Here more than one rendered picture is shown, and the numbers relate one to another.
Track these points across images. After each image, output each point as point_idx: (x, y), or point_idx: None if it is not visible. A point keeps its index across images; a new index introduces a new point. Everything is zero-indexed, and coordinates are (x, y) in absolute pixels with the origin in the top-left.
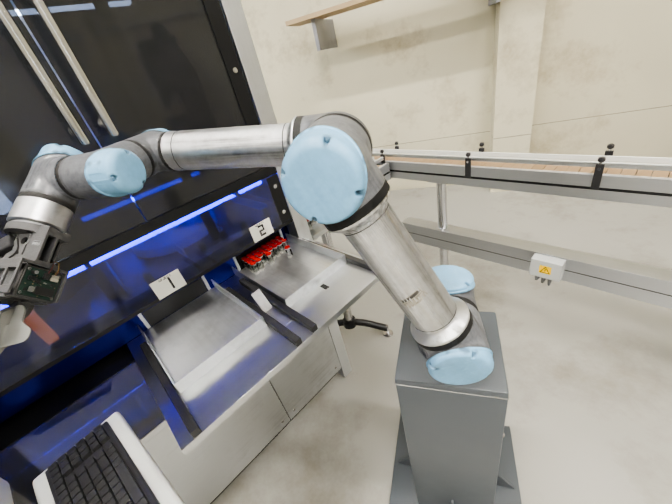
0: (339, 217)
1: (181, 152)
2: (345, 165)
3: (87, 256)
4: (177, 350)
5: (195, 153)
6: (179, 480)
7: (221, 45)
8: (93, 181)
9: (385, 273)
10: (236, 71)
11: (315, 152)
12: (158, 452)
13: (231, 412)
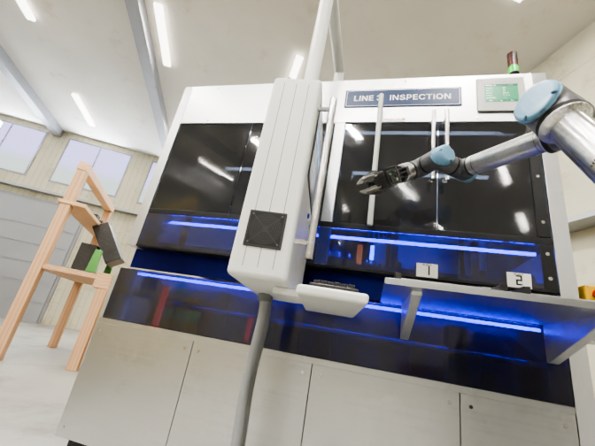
0: (539, 108)
1: (475, 157)
2: (547, 84)
3: (399, 229)
4: None
5: (482, 155)
6: (331, 442)
7: (532, 164)
8: (432, 153)
9: (575, 145)
10: (538, 176)
11: (533, 88)
12: (342, 389)
13: (423, 286)
